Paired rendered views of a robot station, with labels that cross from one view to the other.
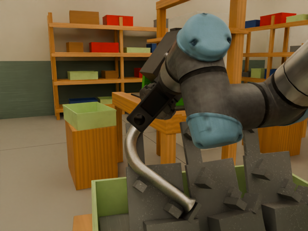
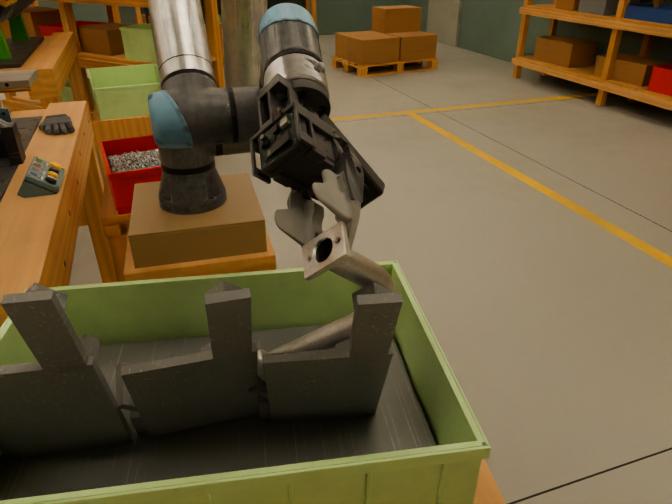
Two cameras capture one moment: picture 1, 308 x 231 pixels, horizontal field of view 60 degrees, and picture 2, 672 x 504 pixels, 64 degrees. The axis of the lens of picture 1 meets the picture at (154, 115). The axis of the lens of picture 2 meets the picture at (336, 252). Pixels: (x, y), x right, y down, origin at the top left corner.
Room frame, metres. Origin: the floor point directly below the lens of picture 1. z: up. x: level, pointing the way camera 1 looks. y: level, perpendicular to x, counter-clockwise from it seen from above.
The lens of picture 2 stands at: (1.16, 0.05, 1.44)
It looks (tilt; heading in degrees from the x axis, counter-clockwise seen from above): 29 degrees down; 185
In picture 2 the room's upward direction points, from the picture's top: straight up
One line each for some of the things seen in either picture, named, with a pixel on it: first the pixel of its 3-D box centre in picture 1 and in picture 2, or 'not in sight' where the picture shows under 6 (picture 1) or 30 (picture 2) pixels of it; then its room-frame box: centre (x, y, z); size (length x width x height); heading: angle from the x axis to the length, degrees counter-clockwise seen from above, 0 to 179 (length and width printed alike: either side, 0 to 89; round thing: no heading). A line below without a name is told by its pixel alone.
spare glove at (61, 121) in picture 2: not in sight; (55, 124); (-0.58, -1.06, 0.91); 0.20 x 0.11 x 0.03; 33
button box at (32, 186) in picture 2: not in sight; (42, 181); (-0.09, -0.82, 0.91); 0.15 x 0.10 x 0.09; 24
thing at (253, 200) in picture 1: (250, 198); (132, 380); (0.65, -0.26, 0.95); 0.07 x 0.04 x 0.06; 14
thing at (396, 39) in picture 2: not in sight; (385, 39); (-6.63, 0.06, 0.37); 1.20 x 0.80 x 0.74; 122
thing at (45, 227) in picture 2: not in sight; (51, 186); (-0.26, -0.91, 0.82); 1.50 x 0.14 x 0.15; 24
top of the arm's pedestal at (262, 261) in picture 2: not in sight; (198, 239); (0.04, -0.37, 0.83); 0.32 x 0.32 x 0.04; 20
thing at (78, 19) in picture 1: (119, 65); not in sight; (6.42, 0.82, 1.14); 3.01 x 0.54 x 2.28; 114
